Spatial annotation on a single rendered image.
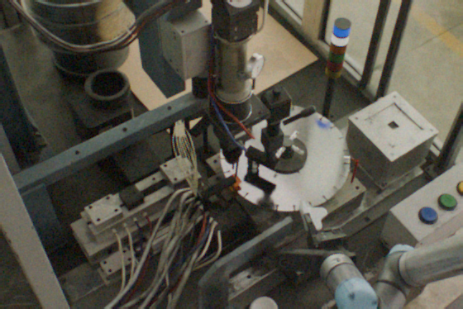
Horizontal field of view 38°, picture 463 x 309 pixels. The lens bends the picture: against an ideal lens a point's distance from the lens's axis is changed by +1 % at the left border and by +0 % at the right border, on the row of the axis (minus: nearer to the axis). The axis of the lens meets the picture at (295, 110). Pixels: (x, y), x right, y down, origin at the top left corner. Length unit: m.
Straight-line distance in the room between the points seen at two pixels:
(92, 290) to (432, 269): 0.83
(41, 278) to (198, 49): 0.49
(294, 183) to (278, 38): 0.74
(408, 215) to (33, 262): 0.99
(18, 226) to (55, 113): 1.18
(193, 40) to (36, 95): 0.98
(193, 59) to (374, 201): 0.80
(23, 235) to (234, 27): 0.49
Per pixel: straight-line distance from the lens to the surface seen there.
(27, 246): 0.96
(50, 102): 2.11
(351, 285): 1.35
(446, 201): 1.74
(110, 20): 1.95
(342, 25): 1.71
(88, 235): 1.75
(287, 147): 1.63
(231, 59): 1.24
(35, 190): 1.59
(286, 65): 2.15
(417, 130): 1.86
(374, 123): 1.85
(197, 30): 1.22
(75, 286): 1.75
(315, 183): 1.64
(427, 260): 1.38
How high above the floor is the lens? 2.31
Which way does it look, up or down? 50 degrees down
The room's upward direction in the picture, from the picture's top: 8 degrees clockwise
